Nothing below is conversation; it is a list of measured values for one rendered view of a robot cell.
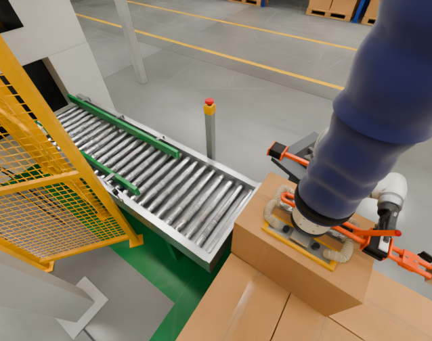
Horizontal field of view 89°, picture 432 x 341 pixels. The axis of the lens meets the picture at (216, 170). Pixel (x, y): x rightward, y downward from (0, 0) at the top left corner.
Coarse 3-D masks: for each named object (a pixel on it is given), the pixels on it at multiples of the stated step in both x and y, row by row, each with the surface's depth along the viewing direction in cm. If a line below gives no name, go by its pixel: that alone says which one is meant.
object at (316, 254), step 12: (276, 216) 108; (264, 228) 103; (276, 228) 103; (288, 228) 100; (288, 240) 99; (312, 240) 99; (300, 252) 97; (312, 252) 95; (324, 264) 93; (336, 264) 93
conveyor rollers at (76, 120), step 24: (72, 120) 228; (96, 120) 229; (96, 144) 203; (120, 144) 203; (144, 144) 203; (144, 168) 188; (168, 168) 186; (192, 168) 185; (168, 192) 169; (192, 192) 168; (240, 192) 171; (192, 216) 157; (216, 216) 155; (216, 240) 143
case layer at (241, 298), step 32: (224, 288) 125; (256, 288) 125; (384, 288) 125; (192, 320) 116; (224, 320) 116; (256, 320) 116; (288, 320) 116; (320, 320) 115; (352, 320) 115; (384, 320) 115; (416, 320) 115
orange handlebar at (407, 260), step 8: (296, 160) 117; (304, 160) 115; (288, 192) 102; (288, 200) 99; (344, 224) 92; (344, 232) 89; (360, 240) 87; (392, 256) 83; (400, 256) 85; (408, 256) 82; (416, 256) 82; (400, 264) 82; (408, 264) 80; (416, 264) 80; (424, 264) 81; (416, 272) 80; (424, 272) 79
